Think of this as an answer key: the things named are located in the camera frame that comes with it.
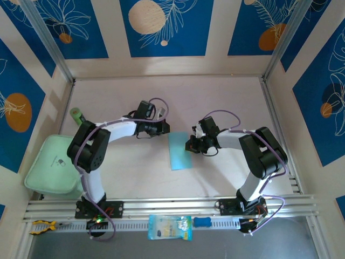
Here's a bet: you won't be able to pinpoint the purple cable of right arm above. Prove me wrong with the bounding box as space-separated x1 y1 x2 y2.
201 109 291 236

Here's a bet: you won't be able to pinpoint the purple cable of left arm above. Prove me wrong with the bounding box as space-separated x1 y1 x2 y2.
74 97 170 243

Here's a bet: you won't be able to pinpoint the green bottle with black label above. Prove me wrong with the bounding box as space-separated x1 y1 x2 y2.
70 107 87 125

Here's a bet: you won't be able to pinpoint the wet wipes packet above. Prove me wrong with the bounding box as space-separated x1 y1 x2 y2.
147 214 194 241

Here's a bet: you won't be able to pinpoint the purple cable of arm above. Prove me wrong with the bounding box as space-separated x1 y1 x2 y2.
201 109 291 236
74 97 170 243

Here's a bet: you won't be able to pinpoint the slotted grey cable duct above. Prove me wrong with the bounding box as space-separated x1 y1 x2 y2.
29 215 242 235

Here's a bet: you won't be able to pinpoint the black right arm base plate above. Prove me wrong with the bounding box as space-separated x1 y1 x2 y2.
215 198 267 216

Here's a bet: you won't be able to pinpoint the black controller board with wires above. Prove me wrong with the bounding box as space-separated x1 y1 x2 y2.
238 215 267 237

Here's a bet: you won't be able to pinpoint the light blue paper sheet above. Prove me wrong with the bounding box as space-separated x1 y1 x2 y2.
167 131 194 171

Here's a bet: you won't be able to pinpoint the blue bone-shaped sponge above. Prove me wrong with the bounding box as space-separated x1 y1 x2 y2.
193 216 211 228

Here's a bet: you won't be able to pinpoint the yellow-handled pliers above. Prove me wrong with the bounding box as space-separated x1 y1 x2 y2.
29 220 73 235

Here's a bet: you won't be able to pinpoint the mint green container lid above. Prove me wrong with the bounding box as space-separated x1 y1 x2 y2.
24 134 84 200

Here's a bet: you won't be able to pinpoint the black controller board with LED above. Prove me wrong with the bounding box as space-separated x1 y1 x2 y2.
85 217 109 238

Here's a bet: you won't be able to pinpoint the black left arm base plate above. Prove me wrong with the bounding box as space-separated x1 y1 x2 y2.
74 200 125 219

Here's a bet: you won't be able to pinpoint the aluminium side rail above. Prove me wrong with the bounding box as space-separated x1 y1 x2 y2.
58 80 76 135
260 79 302 195

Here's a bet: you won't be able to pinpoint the aluminium corner post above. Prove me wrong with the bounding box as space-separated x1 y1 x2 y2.
20 0 75 84
263 0 315 81

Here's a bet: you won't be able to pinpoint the aluminium front rail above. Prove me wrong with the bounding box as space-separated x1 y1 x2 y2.
23 194 318 222

